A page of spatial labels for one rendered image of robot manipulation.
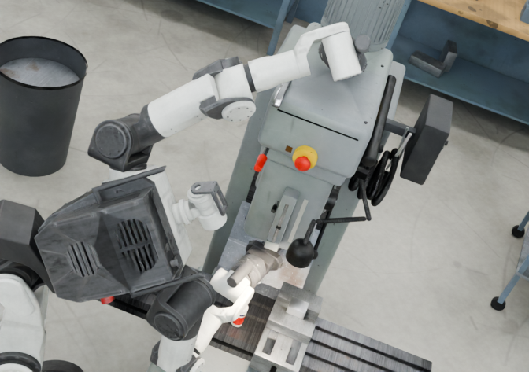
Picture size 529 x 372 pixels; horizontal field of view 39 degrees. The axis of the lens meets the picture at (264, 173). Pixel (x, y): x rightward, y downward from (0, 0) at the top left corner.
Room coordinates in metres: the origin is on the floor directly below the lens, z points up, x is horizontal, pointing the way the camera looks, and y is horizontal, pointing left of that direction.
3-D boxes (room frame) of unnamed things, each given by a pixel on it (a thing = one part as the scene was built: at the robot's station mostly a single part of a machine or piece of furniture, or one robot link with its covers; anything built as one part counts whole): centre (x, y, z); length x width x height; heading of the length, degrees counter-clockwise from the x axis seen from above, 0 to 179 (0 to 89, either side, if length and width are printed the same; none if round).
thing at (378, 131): (1.78, -0.24, 1.79); 0.45 x 0.04 x 0.04; 177
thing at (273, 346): (1.71, -0.24, 0.96); 0.35 x 0.15 x 0.11; 174
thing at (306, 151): (1.52, -0.08, 1.76); 0.06 x 0.02 x 0.06; 87
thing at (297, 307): (1.74, -0.25, 1.01); 0.06 x 0.05 x 0.06; 84
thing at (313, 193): (1.75, -0.10, 1.47); 0.21 x 0.19 x 0.32; 87
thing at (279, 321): (1.68, -0.24, 0.99); 0.15 x 0.06 x 0.04; 84
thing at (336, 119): (1.76, -0.10, 1.81); 0.47 x 0.26 x 0.16; 177
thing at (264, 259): (1.66, -0.07, 1.23); 0.13 x 0.12 x 0.10; 72
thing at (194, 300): (1.25, 0.08, 1.38); 0.12 x 0.09 x 0.14; 163
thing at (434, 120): (2.03, -0.45, 1.62); 0.20 x 0.09 x 0.21; 177
